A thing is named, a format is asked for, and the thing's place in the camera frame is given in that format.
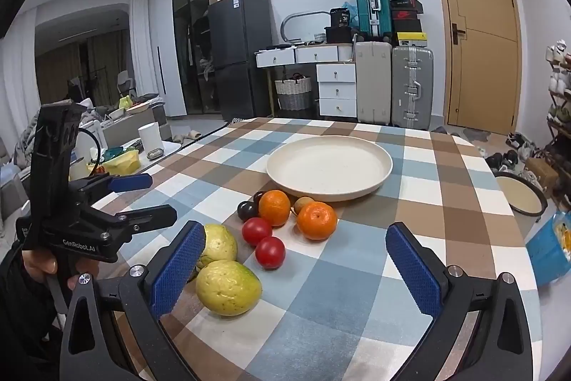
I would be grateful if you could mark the collection of sneakers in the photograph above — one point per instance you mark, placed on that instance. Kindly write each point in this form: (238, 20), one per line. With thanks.
(560, 64)

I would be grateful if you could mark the red black shoe box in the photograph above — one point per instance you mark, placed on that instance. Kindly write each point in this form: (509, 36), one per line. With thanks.
(406, 16)

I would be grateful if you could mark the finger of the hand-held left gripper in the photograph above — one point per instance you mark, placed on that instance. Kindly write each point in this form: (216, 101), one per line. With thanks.
(147, 218)
(131, 183)

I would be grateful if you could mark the black storage box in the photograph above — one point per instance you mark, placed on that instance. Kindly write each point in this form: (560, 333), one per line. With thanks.
(339, 35)

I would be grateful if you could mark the orange mandarin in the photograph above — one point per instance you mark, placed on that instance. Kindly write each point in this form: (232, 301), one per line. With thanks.
(274, 207)
(316, 220)

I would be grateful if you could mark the wooden door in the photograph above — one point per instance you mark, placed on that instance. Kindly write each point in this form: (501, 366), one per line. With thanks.
(481, 50)

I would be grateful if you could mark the white cabinet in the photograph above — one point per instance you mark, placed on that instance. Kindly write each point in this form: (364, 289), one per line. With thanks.
(165, 50)

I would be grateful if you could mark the yellow cloth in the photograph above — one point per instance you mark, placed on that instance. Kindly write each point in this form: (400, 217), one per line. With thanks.
(120, 162)

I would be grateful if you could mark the blue plastic bag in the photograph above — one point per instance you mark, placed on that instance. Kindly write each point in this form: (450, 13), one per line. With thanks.
(351, 10)

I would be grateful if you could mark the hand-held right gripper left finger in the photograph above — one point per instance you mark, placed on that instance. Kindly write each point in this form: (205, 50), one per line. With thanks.
(178, 269)

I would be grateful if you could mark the person's left hand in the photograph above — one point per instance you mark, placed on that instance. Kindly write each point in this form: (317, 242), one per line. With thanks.
(38, 265)

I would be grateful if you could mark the white drawer desk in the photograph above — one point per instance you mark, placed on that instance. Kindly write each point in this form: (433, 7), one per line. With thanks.
(337, 88)

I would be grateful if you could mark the black refrigerator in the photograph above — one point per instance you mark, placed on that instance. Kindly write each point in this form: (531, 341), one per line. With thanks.
(241, 50)

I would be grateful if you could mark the scattered dark shoes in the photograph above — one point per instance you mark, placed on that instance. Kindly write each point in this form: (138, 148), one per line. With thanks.
(513, 149)

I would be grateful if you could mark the brown round fruit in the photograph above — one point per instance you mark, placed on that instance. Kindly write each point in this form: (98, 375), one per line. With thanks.
(302, 204)

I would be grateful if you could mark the white cylinder appliance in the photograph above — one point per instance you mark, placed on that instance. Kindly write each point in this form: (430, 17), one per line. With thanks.
(148, 137)

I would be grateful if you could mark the silver suitcase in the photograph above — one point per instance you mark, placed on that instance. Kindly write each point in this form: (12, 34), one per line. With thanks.
(412, 86)

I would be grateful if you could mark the teal suitcase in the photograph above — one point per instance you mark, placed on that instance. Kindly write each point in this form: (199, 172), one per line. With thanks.
(372, 6)

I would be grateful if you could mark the red tomato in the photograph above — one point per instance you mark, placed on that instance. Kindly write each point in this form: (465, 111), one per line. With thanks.
(257, 231)
(270, 253)

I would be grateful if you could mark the blue printed bag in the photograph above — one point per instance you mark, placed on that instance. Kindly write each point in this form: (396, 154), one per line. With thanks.
(546, 249)

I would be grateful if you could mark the black printed box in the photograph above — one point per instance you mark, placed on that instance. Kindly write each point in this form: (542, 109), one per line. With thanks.
(341, 17)

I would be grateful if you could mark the person's left forearm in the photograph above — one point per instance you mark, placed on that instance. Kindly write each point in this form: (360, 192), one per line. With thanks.
(22, 327)

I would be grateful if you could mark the yellow black shoe box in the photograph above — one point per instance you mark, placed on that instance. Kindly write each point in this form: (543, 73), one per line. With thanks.
(411, 39)

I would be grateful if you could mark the dark purple plum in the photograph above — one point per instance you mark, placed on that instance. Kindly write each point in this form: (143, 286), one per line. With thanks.
(258, 197)
(247, 210)

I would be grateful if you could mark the wicker basket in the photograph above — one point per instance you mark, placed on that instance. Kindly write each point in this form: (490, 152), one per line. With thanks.
(293, 94)

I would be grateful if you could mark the yellow green guava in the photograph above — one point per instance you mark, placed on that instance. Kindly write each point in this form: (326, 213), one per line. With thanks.
(221, 245)
(227, 287)

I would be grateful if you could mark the beige suitcase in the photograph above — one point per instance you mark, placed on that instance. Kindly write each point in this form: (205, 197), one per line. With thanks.
(374, 82)

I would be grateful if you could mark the oval metal frame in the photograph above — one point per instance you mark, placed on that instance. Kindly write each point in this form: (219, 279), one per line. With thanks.
(285, 24)

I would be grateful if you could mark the dark glass wardrobe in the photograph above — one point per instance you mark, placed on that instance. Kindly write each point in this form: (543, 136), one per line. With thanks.
(196, 28)

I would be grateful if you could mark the striped black white mat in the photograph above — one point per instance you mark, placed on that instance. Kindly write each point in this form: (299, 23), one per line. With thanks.
(241, 121)

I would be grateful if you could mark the checkered tablecloth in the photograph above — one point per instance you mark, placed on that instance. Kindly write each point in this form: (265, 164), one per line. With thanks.
(357, 274)

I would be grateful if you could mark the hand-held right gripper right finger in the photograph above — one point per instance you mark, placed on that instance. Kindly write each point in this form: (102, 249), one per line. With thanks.
(415, 274)

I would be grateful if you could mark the white curtain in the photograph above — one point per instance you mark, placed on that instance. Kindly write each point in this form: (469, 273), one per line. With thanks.
(140, 41)

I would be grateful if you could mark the white office chair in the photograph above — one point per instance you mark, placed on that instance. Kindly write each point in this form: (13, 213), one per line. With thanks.
(126, 84)

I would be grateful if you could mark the cream round plate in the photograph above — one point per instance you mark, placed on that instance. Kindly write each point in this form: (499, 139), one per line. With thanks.
(330, 166)

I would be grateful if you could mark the round cream basin dark rim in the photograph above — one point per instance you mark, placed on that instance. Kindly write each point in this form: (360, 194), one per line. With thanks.
(517, 193)

